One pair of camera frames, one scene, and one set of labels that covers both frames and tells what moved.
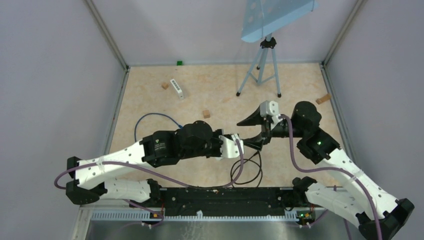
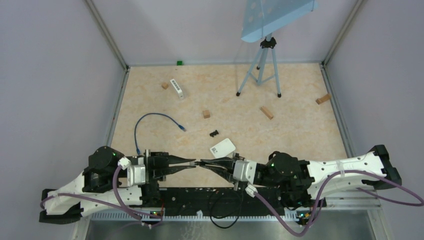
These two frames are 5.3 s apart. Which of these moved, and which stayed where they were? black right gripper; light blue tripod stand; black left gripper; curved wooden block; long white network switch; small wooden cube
Moved: black right gripper; black left gripper
Stayed: long white network switch; curved wooden block; small wooden cube; light blue tripod stand
